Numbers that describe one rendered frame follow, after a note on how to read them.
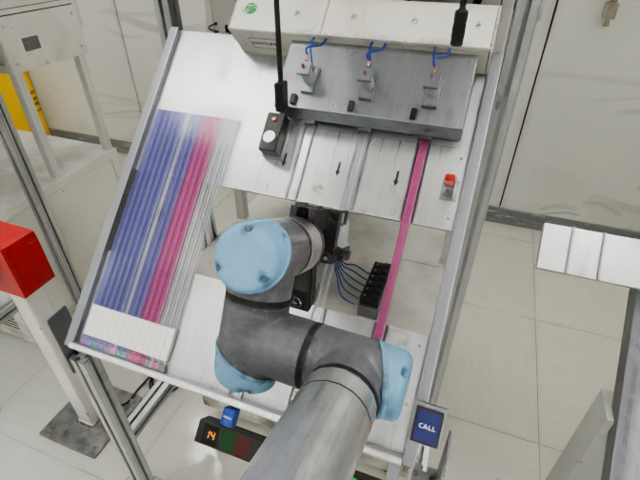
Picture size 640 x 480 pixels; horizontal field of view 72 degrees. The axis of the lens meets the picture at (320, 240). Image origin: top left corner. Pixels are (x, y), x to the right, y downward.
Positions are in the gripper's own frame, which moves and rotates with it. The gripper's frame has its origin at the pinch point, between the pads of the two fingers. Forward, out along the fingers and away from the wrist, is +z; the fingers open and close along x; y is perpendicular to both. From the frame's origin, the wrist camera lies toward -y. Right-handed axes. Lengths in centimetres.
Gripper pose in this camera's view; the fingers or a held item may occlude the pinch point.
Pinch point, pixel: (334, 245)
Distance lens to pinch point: 77.8
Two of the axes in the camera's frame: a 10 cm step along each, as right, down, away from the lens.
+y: 1.7, -9.8, -1.4
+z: 3.1, -0.8, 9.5
